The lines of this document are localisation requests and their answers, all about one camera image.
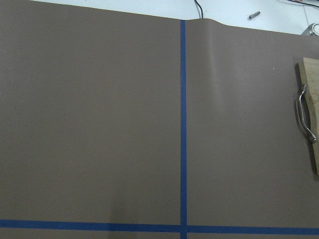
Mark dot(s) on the aluminium frame post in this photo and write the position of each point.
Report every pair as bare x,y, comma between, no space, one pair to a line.
311,30

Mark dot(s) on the wooden cutting board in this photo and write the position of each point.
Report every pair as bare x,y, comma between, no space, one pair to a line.
308,105

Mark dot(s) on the silver screw on table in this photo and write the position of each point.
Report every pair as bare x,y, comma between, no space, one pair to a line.
252,16

